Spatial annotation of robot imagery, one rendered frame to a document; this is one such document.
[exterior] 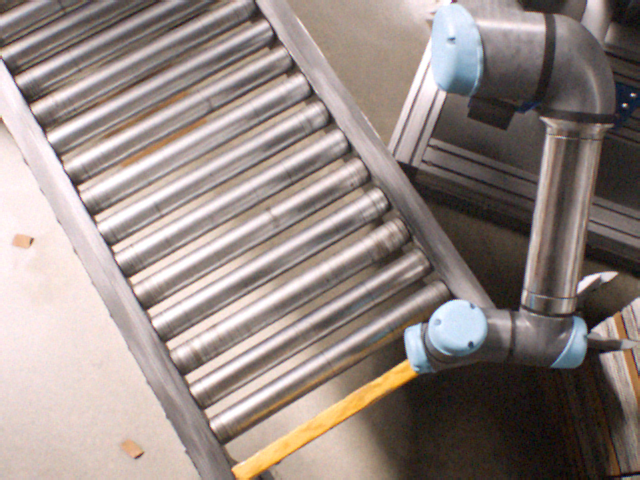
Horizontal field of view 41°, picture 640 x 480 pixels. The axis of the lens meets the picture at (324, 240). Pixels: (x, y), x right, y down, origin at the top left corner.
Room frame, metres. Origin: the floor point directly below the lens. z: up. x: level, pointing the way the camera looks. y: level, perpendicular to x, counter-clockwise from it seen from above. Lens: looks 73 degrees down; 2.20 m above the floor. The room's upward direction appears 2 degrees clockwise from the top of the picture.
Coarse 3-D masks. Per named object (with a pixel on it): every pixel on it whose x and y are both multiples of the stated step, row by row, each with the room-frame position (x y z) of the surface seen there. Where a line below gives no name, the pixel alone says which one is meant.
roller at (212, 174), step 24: (288, 120) 0.65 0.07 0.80; (312, 120) 0.65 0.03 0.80; (240, 144) 0.61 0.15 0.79; (264, 144) 0.61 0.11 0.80; (288, 144) 0.61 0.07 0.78; (216, 168) 0.56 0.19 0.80; (240, 168) 0.56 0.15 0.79; (168, 192) 0.51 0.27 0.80; (192, 192) 0.51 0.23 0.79; (120, 216) 0.46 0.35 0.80; (144, 216) 0.47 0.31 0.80; (120, 240) 0.43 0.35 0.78
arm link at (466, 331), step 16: (448, 304) 0.28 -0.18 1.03; (464, 304) 0.28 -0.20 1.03; (432, 320) 0.26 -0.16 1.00; (448, 320) 0.25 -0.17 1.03; (464, 320) 0.25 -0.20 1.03; (480, 320) 0.25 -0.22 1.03; (496, 320) 0.26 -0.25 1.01; (432, 336) 0.24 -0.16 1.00; (448, 336) 0.23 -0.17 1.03; (464, 336) 0.23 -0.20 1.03; (480, 336) 0.23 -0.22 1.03; (496, 336) 0.24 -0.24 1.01; (432, 352) 0.22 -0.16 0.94; (448, 352) 0.21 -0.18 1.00; (464, 352) 0.21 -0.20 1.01; (480, 352) 0.22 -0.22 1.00; (496, 352) 0.22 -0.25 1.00
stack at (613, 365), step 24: (624, 312) 0.36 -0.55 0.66; (600, 360) 0.30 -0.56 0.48; (624, 360) 0.28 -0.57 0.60; (552, 384) 0.30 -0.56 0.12; (576, 384) 0.28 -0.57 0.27; (600, 384) 0.26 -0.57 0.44; (624, 384) 0.24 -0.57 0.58; (552, 408) 0.25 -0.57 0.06; (576, 408) 0.23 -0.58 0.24; (624, 408) 0.20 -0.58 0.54; (552, 432) 0.20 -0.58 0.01; (576, 432) 0.18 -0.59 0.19; (600, 432) 0.17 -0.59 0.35; (624, 432) 0.16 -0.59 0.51; (600, 456) 0.12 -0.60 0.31; (624, 456) 0.12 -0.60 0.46
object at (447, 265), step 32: (256, 0) 0.89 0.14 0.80; (288, 32) 0.83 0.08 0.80; (320, 64) 0.76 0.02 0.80; (320, 96) 0.70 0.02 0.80; (352, 128) 0.64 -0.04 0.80; (384, 160) 0.58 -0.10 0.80; (384, 192) 0.52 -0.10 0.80; (416, 192) 0.53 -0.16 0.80; (416, 224) 0.47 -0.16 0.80; (448, 256) 0.41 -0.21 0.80; (448, 288) 0.36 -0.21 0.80; (480, 288) 0.36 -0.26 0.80
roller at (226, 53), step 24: (264, 24) 0.84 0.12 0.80; (216, 48) 0.79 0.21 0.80; (240, 48) 0.79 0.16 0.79; (168, 72) 0.74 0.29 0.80; (192, 72) 0.74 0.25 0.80; (216, 72) 0.75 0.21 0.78; (120, 96) 0.69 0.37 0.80; (144, 96) 0.69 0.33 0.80; (168, 96) 0.70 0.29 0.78; (72, 120) 0.64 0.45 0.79; (96, 120) 0.64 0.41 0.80; (120, 120) 0.65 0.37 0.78; (72, 144) 0.60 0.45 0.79
